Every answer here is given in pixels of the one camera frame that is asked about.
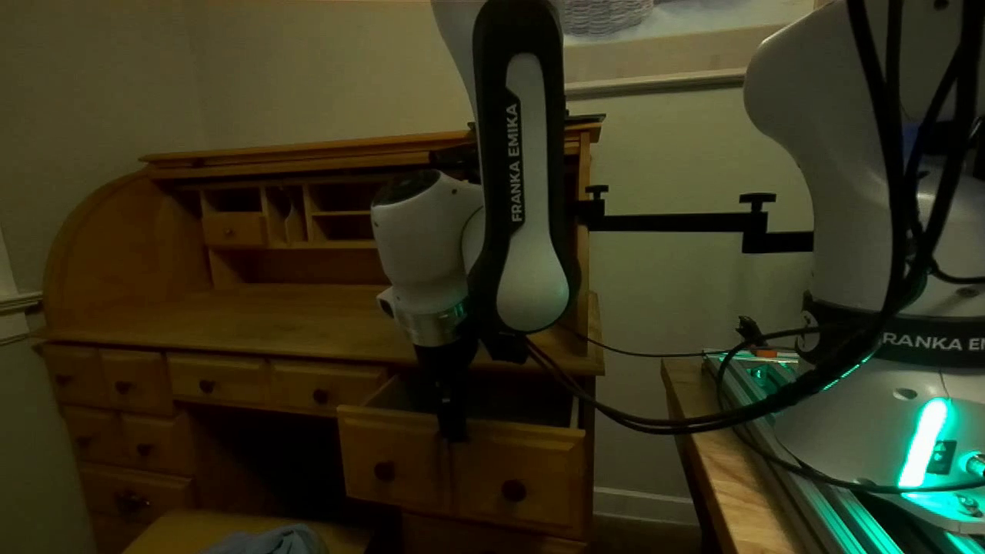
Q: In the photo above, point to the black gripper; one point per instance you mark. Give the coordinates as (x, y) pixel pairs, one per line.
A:
(444, 372)

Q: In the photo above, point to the wooden desk drawer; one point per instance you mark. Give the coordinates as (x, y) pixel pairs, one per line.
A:
(133, 441)
(133, 381)
(325, 389)
(217, 379)
(511, 462)

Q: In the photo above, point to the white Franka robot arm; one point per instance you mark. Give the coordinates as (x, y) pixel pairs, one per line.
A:
(518, 185)

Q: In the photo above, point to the closed wooden desk drawer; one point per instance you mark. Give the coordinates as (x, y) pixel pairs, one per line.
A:
(325, 389)
(133, 381)
(217, 379)
(133, 441)

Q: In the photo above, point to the folded blue cloth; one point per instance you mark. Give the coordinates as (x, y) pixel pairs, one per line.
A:
(268, 538)

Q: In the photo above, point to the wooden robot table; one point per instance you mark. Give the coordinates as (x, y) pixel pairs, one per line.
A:
(720, 462)

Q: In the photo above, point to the wooden roll-top desk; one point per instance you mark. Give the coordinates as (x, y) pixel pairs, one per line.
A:
(204, 317)

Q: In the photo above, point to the wooden stool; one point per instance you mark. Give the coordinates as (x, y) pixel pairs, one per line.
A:
(175, 537)

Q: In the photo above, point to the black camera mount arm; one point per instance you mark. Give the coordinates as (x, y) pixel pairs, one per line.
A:
(710, 218)

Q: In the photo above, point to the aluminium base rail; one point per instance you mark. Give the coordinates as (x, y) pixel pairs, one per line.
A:
(873, 511)

